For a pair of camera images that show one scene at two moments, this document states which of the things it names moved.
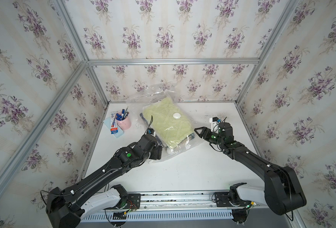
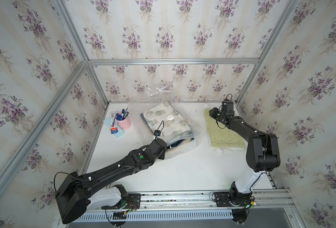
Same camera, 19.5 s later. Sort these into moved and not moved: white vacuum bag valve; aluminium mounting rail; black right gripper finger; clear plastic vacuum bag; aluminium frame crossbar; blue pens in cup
Moved: white vacuum bag valve; black right gripper finger
Not moved: aluminium mounting rail; blue pens in cup; aluminium frame crossbar; clear plastic vacuum bag
